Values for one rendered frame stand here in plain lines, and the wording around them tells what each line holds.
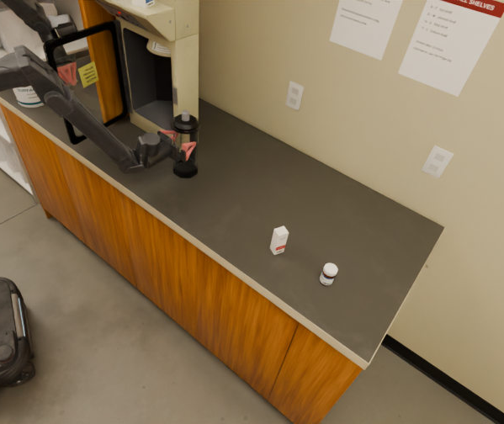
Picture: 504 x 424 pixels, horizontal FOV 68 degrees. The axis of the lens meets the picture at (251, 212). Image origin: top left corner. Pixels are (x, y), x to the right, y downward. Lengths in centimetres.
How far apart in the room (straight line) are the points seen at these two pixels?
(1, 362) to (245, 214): 118
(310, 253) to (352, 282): 17
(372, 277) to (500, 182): 55
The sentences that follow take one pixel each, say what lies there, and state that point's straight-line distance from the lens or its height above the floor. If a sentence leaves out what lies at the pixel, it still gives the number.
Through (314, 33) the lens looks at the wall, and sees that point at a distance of 157.
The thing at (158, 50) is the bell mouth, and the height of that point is 133.
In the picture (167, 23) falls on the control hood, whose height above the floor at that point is 147.
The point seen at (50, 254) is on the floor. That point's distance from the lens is 260.
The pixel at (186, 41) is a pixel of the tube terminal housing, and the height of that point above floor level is 140.
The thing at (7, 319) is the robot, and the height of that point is 24.
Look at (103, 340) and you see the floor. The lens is 220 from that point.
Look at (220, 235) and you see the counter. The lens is 131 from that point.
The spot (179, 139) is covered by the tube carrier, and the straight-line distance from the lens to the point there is 141.
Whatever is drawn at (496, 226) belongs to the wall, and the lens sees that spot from 162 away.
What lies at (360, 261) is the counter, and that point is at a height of 94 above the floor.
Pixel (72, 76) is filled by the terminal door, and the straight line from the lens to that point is 156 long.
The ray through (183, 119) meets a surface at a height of 119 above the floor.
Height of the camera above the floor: 193
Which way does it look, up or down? 45 degrees down
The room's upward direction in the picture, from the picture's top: 9 degrees clockwise
